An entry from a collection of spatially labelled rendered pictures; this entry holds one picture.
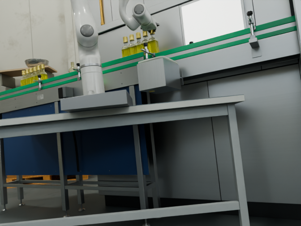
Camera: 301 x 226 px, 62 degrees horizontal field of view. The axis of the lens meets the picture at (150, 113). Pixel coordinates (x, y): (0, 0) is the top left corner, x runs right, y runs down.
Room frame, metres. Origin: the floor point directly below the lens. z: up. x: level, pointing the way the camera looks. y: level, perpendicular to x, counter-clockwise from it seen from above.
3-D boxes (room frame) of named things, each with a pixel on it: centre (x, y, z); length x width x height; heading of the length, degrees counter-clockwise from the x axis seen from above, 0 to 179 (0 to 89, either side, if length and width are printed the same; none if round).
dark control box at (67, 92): (1.89, 0.63, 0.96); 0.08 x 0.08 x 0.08; 61
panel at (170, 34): (1.76, -0.27, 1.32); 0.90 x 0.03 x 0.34; 61
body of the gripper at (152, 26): (1.60, -0.04, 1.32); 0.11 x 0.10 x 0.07; 167
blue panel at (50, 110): (2.10, 0.70, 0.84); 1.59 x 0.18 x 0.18; 61
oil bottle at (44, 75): (2.30, 0.97, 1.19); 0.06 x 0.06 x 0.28; 61
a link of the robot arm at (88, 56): (1.42, 0.32, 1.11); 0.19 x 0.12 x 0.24; 13
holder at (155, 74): (1.49, -0.09, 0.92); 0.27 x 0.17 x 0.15; 151
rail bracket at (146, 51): (1.60, -0.02, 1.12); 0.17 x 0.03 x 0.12; 151
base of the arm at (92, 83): (1.39, 0.31, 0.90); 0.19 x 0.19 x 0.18
